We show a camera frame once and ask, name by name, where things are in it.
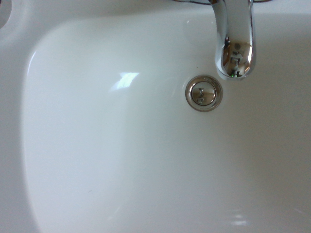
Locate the chrome sink drain stopper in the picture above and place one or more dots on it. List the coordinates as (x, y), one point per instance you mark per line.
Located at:
(203, 93)

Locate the white ceramic sink basin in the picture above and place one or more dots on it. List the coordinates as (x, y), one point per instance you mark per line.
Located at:
(102, 150)

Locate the chrome sink faucet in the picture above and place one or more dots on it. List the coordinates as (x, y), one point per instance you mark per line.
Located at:
(234, 36)

